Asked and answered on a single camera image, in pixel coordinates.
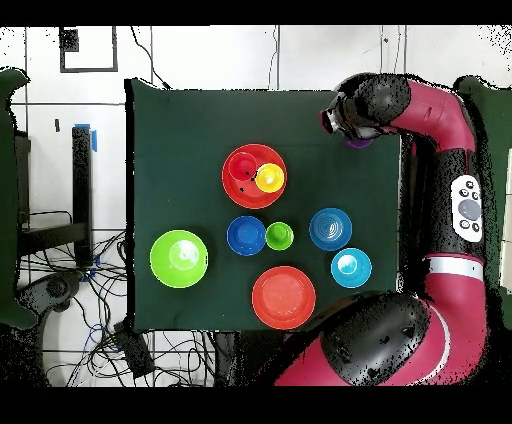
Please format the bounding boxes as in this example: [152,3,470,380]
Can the light blue plastic bowl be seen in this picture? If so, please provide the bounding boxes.
[330,247,374,290]

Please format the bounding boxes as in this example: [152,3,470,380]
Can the grey pedestal foot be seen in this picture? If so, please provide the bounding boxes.
[15,270,86,314]

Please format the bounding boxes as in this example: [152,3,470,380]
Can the black metal post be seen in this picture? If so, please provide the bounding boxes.
[400,133,416,273]
[71,124,95,268]

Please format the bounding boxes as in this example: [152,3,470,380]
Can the orange plastic cup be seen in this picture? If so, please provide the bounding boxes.
[227,150,259,181]

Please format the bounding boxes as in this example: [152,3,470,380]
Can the yellow plastic cup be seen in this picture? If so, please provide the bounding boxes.
[254,162,286,195]

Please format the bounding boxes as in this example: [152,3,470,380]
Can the dark green tablecloth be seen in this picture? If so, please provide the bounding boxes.
[124,77,403,335]

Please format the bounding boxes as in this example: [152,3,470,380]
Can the green plastic cup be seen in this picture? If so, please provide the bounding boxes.
[264,221,296,252]

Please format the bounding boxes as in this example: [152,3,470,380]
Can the green plastic bowl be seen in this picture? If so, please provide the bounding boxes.
[149,229,210,290]

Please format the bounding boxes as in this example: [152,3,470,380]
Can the orange plastic bowl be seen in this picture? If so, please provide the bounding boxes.
[251,265,317,331]
[221,143,288,210]

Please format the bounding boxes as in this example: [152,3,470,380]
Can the black square frame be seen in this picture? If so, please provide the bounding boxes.
[58,25,119,74]

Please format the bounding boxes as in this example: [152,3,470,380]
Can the dark blue plastic bowl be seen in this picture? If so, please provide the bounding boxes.
[226,215,268,257]

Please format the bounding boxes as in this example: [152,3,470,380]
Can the tangled floor cables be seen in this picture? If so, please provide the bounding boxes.
[19,229,217,387]

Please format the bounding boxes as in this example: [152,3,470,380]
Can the black cable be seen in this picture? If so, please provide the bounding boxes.
[129,25,172,90]

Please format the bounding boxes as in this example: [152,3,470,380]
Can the dark green cloth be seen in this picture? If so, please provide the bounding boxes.
[455,75,512,331]
[0,66,39,330]

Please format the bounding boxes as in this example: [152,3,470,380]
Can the black power brick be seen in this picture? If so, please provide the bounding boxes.
[113,321,156,379]

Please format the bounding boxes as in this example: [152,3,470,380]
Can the blue ribbed plastic bowl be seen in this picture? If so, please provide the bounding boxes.
[308,206,354,252]

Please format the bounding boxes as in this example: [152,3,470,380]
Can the blue tape strip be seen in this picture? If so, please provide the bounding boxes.
[74,122,98,154]

